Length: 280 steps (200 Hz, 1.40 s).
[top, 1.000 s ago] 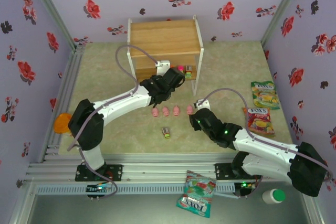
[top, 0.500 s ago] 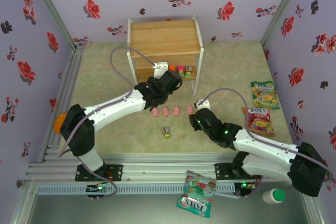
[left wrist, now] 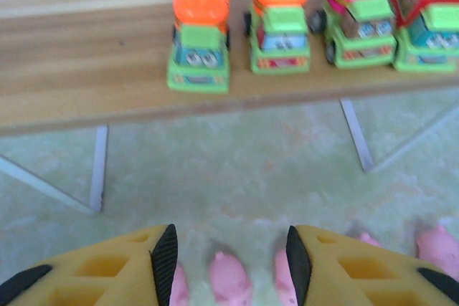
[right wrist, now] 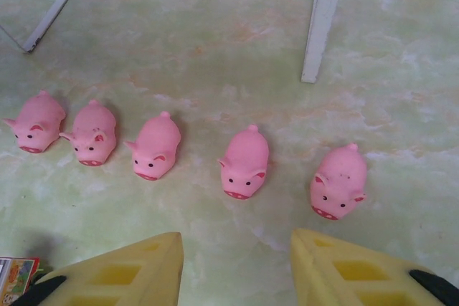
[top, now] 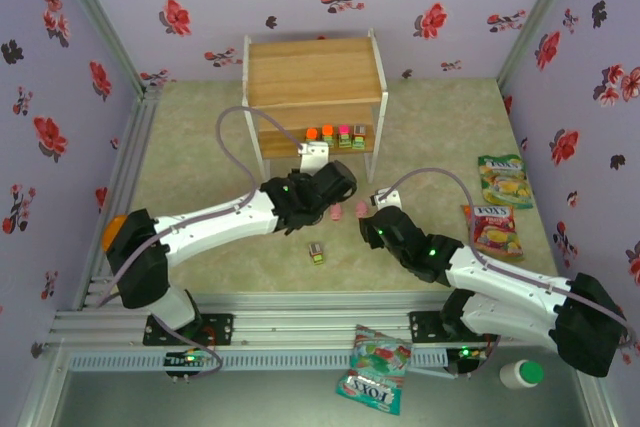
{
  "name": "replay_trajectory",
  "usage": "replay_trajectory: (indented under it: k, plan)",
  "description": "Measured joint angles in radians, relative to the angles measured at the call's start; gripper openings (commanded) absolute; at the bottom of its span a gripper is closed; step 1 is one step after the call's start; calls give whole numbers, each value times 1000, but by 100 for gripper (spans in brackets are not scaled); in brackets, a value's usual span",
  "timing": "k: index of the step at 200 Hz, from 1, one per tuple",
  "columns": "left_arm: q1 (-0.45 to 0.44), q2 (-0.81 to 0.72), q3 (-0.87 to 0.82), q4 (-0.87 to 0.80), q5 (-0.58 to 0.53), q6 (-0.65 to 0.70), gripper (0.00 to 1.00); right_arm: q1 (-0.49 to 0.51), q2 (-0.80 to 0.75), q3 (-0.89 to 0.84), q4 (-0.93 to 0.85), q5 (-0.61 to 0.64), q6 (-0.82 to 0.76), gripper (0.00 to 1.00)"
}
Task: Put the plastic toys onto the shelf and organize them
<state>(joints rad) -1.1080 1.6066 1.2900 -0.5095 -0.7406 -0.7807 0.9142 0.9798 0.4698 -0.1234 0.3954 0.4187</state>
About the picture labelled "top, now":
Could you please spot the teal Fox's candy bag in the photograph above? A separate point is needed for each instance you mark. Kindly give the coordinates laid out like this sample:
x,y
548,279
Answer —
x,y
375,372

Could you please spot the aluminium side rail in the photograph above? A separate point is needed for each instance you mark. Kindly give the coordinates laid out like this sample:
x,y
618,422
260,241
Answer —
x,y
137,132

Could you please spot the orange top toy car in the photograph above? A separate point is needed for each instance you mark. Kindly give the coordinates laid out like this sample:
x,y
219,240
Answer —
x,y
311,135
327,136

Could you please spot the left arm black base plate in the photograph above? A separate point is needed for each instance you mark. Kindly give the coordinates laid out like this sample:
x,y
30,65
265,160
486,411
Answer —
x,y
220,329

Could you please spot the red Fox's candy bag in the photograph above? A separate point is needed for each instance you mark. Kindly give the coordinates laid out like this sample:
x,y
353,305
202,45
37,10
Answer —
x,y
492,232

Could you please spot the wooden shelf white frame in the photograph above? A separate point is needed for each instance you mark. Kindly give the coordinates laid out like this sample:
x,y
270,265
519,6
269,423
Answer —
x,y
310,67

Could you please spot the pink pig toy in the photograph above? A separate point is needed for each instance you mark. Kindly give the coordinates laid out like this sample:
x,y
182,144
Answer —
x,y
337,214
361,208

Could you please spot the aluminium corner post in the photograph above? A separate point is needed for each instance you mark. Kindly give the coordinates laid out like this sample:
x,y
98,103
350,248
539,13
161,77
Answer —
x,y
95,12
542,12

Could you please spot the grey top toy car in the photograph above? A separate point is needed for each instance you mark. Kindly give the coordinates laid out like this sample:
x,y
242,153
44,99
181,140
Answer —
x,y
316,253
358,137

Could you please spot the jar with orange lid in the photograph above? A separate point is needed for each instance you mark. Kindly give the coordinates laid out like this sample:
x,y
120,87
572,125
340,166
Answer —
x,y
112,234

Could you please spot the green Fox's candy bag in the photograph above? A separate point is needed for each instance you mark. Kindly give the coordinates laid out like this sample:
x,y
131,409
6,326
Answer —
x,y
502,179

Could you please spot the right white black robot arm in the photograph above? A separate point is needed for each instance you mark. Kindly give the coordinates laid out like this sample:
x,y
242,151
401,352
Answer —
x,y
500,282

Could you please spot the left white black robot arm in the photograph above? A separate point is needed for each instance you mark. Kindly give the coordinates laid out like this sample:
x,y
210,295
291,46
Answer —
x,y
215,222

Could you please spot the aluminium mounting rail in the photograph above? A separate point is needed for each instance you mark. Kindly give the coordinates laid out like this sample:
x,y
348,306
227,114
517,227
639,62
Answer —
x,y
310,312

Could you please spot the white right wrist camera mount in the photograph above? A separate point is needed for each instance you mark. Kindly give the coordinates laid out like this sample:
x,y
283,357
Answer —
x,y
390,198

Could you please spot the pink top toy car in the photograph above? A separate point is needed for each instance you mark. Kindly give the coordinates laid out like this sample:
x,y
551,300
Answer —
x,y
344,137

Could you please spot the white bottle green cap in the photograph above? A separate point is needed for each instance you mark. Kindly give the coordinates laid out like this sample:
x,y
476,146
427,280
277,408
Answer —
x,y
522,374

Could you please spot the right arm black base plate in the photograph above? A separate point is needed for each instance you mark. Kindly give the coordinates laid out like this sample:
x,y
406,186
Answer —
x,y
425,327

